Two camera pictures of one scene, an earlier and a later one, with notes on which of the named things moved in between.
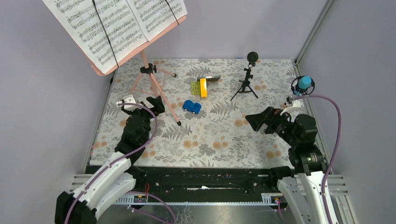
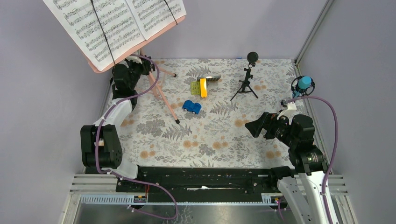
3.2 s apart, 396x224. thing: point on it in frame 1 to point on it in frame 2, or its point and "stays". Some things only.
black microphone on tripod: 252,58 stays
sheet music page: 81,20 stays
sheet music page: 155,16 stays
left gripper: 158,106 to 144,66
